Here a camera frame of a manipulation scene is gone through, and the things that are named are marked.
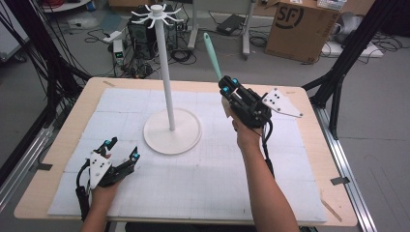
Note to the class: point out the white power strip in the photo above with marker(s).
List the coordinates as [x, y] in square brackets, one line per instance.
[112, 36]

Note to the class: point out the aluminium rail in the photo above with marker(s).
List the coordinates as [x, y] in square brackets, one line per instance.
[348, 167]
[22, 164]

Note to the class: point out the grey bench power supply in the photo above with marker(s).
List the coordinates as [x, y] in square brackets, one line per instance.
[118, 51]

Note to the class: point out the grey white appliance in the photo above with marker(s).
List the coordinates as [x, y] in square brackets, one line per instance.
[349, 24]

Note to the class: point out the person's right hand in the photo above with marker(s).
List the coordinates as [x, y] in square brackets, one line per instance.
[246, 135]

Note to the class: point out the person's left hand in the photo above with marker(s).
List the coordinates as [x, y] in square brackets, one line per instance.
[103, 195]

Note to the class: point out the white cabinet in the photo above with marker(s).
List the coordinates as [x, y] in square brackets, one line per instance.
[9, 38]

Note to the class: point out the white hook stand rack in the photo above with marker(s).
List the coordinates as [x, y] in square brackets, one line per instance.
[167, 96]

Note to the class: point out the white grid mat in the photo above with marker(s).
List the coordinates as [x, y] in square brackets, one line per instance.
[193, 187]

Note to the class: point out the flat white board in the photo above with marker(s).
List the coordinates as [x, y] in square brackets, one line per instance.
[341, 51]

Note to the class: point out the brown cardboard box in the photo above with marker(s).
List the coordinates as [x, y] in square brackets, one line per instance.
[299, 38]

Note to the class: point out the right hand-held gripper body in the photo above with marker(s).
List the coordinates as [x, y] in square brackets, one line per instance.
[254, 108]

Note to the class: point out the black computer tower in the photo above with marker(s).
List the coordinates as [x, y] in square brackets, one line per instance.
[141, 42]

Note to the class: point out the flat black device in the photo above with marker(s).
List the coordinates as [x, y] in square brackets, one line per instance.
[230, 24]

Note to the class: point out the round white table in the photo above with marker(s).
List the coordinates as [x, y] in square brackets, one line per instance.
[64, 5]

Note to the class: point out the beige masking tape piece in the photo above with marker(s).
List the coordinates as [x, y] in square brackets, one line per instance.
[290, 92]
[109, 83]

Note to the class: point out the white stand post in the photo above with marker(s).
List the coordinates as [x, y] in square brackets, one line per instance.
[193, 25]
[246, 32]

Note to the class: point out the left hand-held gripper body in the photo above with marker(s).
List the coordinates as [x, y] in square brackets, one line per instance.
[98, 169]

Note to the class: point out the black metal frame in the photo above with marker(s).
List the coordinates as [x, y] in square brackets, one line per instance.
[351, 51]
[42, 48]

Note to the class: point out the black tape piece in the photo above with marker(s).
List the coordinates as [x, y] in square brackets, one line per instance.
[44, 167]
[340, 180]

